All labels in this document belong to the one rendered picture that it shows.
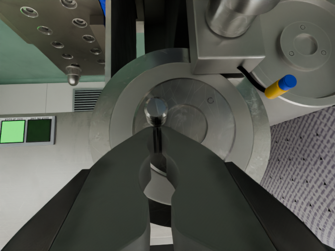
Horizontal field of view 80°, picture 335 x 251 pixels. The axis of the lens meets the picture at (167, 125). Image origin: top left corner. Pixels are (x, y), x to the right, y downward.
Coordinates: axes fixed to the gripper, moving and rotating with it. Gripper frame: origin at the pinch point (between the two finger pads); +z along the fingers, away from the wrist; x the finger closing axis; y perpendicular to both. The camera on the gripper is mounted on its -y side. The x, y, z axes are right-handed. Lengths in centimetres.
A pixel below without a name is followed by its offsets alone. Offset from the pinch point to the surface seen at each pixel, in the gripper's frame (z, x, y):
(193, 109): 3.1, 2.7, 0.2
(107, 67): 7.7, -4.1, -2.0
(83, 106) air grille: 258, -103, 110
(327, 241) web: 3.6, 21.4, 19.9
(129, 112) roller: 4.1, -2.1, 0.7
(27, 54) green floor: 236, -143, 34
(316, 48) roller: 8.4, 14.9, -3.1
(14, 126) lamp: 33, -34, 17
